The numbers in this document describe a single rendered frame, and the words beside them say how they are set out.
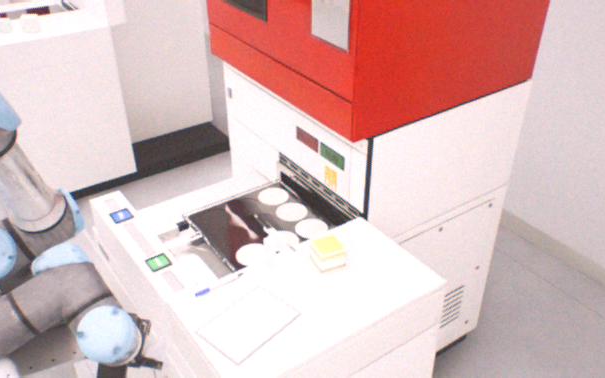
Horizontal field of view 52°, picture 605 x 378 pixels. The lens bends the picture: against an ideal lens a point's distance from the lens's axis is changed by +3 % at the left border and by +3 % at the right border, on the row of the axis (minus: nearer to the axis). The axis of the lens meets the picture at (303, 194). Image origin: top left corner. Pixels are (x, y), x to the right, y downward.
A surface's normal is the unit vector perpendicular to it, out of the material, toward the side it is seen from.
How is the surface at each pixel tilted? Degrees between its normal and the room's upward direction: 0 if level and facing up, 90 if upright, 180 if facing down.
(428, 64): 90
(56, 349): 0
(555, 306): 0
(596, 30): 90
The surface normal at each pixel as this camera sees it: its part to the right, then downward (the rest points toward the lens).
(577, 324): 0.00, -0.83
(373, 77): 0.58, 0.46
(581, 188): -0.82, 0.32
